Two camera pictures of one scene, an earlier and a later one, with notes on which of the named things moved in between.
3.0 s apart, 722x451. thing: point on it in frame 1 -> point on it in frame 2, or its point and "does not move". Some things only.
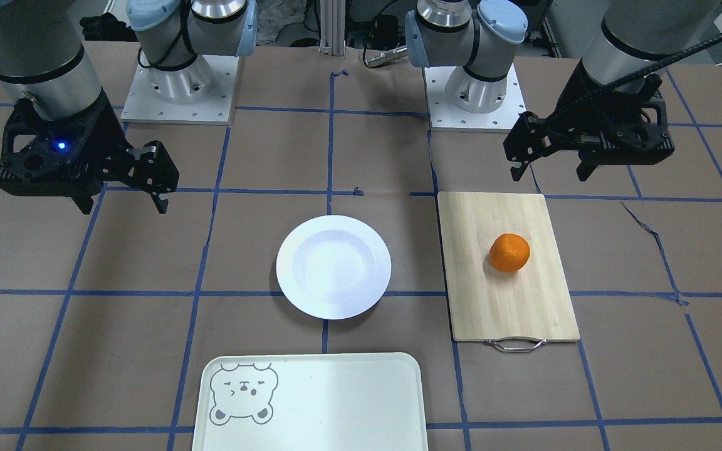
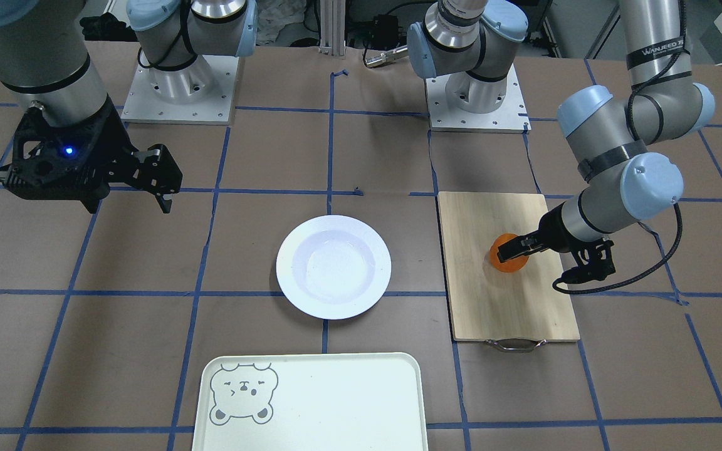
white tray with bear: [311, 401] does not move
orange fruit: [509, 252] does not move
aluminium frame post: [332, 27] does not move
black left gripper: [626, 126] -> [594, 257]
